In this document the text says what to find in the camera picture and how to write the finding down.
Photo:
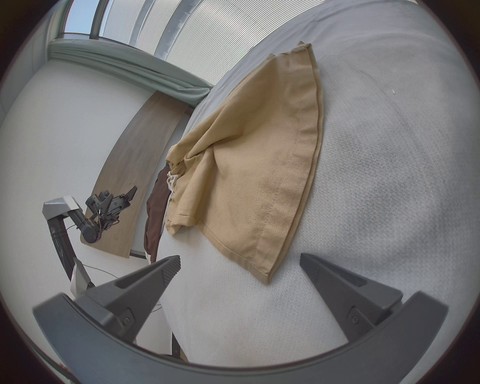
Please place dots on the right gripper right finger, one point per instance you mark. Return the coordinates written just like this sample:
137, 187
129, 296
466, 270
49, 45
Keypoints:
348, 296

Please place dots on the brown garment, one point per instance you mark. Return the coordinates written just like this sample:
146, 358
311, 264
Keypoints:
155, 210

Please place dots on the window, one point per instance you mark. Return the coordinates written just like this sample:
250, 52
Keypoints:
232, 37

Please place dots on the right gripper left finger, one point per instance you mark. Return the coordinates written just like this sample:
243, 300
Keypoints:
131, 296

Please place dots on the grey-green curtain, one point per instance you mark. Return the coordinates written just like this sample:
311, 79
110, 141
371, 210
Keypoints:
131, 65

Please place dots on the bed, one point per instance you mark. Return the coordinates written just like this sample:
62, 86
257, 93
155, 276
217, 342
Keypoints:
375, 187

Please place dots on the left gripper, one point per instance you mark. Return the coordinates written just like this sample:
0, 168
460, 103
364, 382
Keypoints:
110, 204

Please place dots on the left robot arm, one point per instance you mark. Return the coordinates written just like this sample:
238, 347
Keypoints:
60, 204

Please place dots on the tan shorts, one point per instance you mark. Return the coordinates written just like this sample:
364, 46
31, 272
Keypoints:
255, 168

